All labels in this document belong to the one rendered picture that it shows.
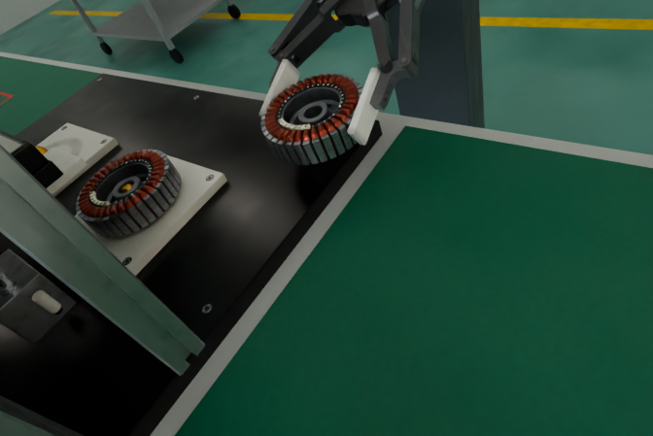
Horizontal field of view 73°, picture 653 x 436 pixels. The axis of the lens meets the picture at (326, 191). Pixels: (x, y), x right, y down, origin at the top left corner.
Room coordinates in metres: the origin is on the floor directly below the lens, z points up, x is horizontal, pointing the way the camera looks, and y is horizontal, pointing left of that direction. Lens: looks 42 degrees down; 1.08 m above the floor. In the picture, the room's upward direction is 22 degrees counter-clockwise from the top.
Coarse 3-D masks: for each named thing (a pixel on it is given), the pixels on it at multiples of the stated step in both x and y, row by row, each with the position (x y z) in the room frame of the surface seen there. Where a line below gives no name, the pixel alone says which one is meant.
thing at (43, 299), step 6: (36, 294) 0.31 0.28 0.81; (42, 294) 0.31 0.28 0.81; (48, 294) 0.31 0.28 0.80; (36, 300) 0.30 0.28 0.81; (42, 300) 0.30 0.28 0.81; (48, 300) 0.31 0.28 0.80; (54, 300) 0.31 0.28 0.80; (42, 306) 0.30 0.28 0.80; (48, 306) 0.30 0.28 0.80; (54, 306) 0.30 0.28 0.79; (60, 306) 0.31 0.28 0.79; (54, 312) 0.30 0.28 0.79; (60, 312) 0.30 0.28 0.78
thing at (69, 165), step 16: (0, 144) 0.39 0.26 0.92; (16, 144) 0.38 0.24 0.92; (32, 144) 0.38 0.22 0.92; (32, 160) 0.37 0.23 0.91; (48, 160) 0.38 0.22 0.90; (64, 160) 0.40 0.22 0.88; (80, 160) 0.39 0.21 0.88; (48, 176) 0.37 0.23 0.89; (64, 176) 0.38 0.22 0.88; (0, 288) 0.31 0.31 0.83
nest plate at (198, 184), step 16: (176, 160) 0.48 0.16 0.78; (192, 176) 0.44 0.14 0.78; (208, 176) 0.42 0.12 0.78; (224, 176) 0.42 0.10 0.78; (192, 192) 0.41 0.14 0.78; (208, 192) 0.40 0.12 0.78; (176, 208) 0.39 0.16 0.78; (192, 208) 0.38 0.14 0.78; (160, 224) 0.37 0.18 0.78; (176, 224) 0.37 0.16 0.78; (112, 240) 0.38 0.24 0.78; (128, 240) 0.37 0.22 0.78; (144, 240) 0.36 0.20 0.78; (160, 240) 0.35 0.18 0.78; (128, 256) 0.34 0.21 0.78; (144, 256) 0.34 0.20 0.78
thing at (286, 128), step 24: (288, 96) 0.43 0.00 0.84; (312, 96) 0.43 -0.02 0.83; (336, 96) 0.40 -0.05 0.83; (360, 96) 0.38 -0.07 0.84; (264, 120) 0.40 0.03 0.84; (288, 120) 0.41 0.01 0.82; (312, 120) 0.38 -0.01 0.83; (336, 120) 0.35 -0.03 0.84; (288, 144) 0.35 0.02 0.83; (312, 144) 0.35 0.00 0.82; (336, 144) 0.34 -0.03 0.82
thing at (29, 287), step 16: (0, 256) 0.37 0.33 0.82; (16, 256) 0.36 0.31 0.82; (0, 272) 0.35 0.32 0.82; (16, 272) 0.34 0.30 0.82; (32, 272) 0.33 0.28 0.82; (16, 288) 0.31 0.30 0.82; (32, 288) 0.31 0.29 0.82; (48, 288) 0.32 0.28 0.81; (0, 304) 0.30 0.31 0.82; (16, 304) 0.30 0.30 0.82; (32, 304) 0.31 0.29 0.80; (64, 304) 0.32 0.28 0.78; (0, 320) 0.29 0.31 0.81; (16, 320) 0.30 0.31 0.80; (32, 320) 0.30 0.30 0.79; (48, 320) 0.30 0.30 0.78; (32, 336) 0.29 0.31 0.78
